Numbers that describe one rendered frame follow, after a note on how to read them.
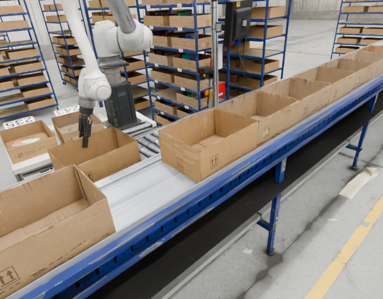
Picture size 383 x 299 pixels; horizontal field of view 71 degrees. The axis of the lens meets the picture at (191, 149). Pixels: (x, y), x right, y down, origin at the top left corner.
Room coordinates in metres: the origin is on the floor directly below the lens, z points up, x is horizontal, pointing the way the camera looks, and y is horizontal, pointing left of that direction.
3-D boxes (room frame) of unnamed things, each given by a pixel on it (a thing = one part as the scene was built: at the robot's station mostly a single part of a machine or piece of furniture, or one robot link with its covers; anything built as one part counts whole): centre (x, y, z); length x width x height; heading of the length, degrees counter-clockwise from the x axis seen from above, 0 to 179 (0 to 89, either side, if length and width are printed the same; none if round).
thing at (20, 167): (1.88, 0.84, 0.74); 1.00 x 0.58 x 0.03; 126
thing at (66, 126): (1.84, 0.83, 0.80); 0.38 x 0.28 x 0.10; 34
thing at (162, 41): (3.32, 0.20, 1.19); 0.40 x 0.30 x 0.10; 39
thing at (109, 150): (1.29, 0.53, 0.83); 0.39 x 0.29 x 0.17; 131
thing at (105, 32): (1.97, 0.52, 1.38); 0.18 x 0.16 x 0.22; 85
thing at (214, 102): (2.23, -0.23, 1.11); 0.12 x 0.05 x 0.88; 130
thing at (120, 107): (1.96, 0.53, 0.91); 0.26 x 0.26 x 0.33; 36
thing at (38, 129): (1.66, 1.11, 0.80); 0.38 x 0.28 x 0.10; 37
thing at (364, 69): (2.16, -1.30, 0.96); 0.39 x 0.29 x 0.17; 130
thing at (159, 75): (3.32, 0.20, 0.79); 0.40 x 0.30 x 0.10; 41
